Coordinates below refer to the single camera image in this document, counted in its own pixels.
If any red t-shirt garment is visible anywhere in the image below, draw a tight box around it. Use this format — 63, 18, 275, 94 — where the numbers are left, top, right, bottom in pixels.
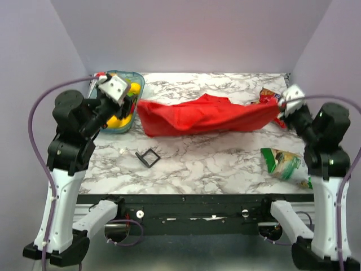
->
137, 94, 279, 137

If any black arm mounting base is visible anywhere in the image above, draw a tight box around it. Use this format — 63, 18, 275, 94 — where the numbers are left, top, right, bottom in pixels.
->
76, 193, 315, 236

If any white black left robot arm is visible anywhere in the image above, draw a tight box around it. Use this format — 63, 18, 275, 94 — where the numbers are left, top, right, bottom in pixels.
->
23, 90, 140, 270

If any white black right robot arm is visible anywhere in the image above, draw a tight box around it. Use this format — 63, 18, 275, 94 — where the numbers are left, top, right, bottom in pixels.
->
259, 102, 360, 270

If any yellow orange fruit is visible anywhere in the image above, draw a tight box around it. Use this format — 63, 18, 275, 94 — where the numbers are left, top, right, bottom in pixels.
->
129, 82, 142, 95

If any clear teal fruit tray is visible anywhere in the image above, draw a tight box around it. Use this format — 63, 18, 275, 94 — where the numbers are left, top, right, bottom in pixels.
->
94, 70, 145, 134

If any yellow lemon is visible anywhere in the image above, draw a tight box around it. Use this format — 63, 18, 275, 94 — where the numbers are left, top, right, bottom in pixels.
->
107, 113, 133, 129

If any red cookie snack bag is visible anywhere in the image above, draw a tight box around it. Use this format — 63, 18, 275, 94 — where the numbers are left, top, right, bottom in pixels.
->
251, 88, 287, 129

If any green chips snack bag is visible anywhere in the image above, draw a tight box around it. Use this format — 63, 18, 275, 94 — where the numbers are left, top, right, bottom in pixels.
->
260, 148, 312, 189

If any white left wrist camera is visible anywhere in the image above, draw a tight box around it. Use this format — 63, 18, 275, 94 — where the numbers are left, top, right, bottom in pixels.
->
96, 73, 131, 106

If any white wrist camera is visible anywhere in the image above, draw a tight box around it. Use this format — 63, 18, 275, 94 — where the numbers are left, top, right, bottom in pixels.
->
278, 84, 305, 118
96, 73, 131, 106

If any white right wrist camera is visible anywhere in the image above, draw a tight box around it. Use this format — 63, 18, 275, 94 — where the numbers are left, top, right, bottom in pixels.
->
278, 84, 305, 118

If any black square frame stand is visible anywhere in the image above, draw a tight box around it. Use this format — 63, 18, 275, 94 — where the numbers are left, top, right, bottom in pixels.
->
135, 148, 161, 168

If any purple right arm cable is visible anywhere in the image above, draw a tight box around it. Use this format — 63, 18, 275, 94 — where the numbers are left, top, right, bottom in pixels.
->
263, 94, 361, 271

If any aluminium rail frame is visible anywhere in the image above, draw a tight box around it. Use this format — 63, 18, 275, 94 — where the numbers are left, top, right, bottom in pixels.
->
30, 202, 350, 271

